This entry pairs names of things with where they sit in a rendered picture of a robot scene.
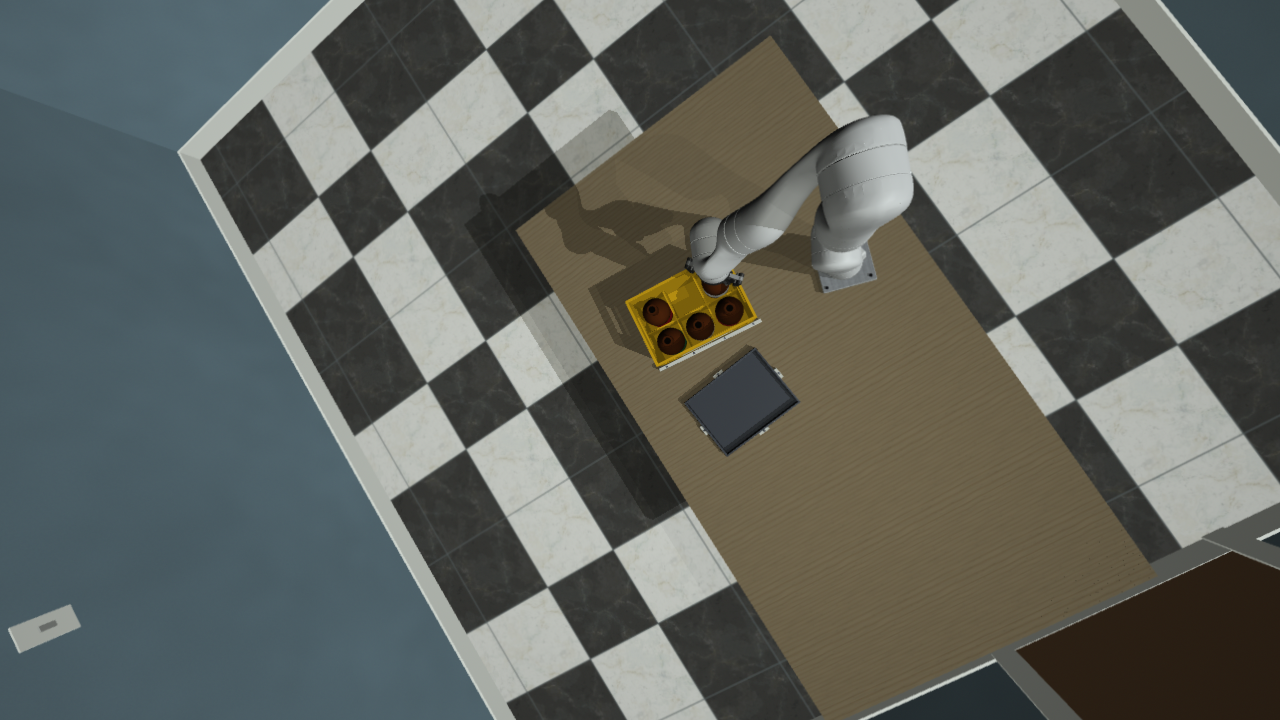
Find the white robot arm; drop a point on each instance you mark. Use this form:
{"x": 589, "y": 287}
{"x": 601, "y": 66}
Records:
{"x": 864, "y": 179}

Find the yellow bottle crate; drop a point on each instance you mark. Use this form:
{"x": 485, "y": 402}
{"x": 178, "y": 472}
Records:
{"x": 686, "y": 295}

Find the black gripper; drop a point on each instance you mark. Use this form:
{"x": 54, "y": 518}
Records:
{"x": 736, "y": 279}

